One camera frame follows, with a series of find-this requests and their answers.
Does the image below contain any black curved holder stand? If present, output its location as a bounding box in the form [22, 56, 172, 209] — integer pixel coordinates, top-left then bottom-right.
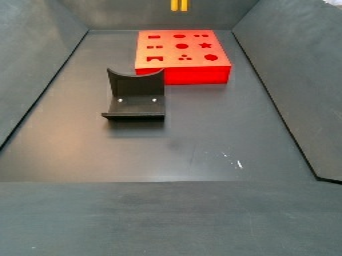
[101, 69, 165, 120]

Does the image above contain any yellow square-circle peg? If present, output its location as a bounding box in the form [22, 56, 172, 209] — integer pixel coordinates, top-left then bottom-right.
[169, 0, 188, 12]

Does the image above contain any red shape-sorter block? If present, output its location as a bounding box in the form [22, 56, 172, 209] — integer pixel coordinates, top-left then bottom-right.
[134, 30, 232, 85]

